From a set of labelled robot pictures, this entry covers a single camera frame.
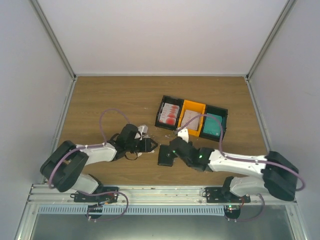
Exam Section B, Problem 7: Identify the grey slotted cable duct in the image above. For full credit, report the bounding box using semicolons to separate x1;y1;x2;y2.
38;204;225;216

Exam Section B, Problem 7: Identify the aluminium corner post left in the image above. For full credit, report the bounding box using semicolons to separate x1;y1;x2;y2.
29;0;77;81

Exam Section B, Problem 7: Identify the black leather card holder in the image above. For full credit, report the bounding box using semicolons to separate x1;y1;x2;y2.
157;144;177;167

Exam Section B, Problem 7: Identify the red white card stack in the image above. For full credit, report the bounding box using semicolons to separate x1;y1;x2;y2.
158;102;180;126

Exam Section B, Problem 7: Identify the aluminium corner post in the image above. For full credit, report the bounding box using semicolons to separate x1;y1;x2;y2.
244;0;298;81
29;0;77;81

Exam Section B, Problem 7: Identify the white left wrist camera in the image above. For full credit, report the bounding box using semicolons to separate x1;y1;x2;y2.
135;124;148;141

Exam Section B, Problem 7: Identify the black left storage bin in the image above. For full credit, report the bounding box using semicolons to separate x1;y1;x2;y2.
154;95;184;131

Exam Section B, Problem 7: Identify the aluminium corner post right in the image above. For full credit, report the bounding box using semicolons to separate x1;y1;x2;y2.
244;0;298;81

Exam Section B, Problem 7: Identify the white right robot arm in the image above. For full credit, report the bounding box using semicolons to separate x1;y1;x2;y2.
168;137;299;203

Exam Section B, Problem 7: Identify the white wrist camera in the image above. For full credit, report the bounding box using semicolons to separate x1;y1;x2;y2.
135;124;148;141
177;128;189;143

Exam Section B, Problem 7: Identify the yellow middle storage bin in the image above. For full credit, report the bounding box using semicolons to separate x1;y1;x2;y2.
177;100;206;137

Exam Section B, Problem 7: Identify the black right storage bin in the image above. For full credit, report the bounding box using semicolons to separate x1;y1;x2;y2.
199;105;228;142

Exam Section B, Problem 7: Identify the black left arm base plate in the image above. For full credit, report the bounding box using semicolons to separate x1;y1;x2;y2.
70;186;119;204

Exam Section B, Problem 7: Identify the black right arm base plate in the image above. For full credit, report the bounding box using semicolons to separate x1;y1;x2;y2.
201;186;251;204

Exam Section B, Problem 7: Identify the teal card stack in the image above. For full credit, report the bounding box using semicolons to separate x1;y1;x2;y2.
202;113;223;137

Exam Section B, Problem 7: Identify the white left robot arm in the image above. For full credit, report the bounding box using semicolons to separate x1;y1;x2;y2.
40;123;158;202

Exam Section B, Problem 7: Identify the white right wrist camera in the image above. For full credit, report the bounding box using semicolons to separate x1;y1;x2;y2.
177;128;189;143

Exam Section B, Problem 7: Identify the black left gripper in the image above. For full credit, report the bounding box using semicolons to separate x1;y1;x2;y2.
126;137;158;153

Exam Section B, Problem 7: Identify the black storage bin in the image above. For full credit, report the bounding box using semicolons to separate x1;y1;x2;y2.
199;105;228;142
154;95;184;131

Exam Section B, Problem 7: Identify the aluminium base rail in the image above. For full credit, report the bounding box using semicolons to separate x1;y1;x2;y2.
27;183;298;206

